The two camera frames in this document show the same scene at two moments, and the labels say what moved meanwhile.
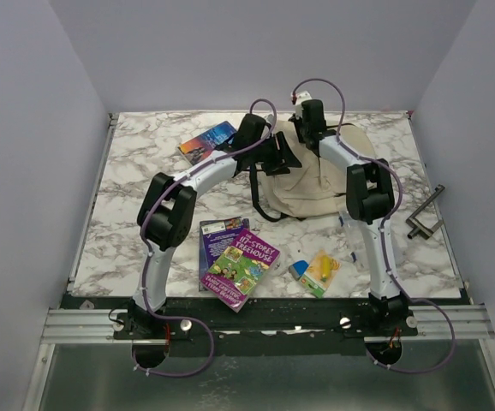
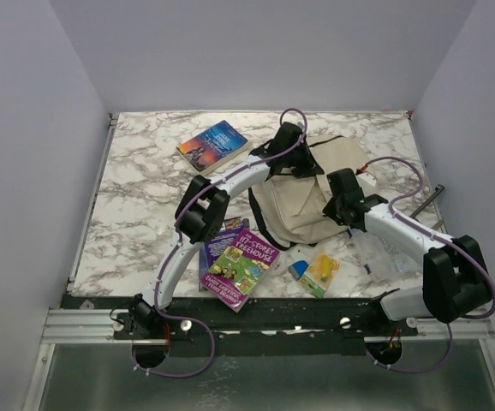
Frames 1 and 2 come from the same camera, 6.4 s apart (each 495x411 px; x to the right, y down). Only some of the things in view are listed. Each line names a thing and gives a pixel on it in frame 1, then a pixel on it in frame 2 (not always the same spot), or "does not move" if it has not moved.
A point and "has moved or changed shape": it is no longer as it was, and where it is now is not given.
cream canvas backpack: (319, 187) has moved or changed shape
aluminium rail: (89, 326) does not move
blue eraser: (298, 269) does not move
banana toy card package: (319, 273) does not move
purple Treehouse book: (240, 269) does not move
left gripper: (282, 158) to (307, 166)
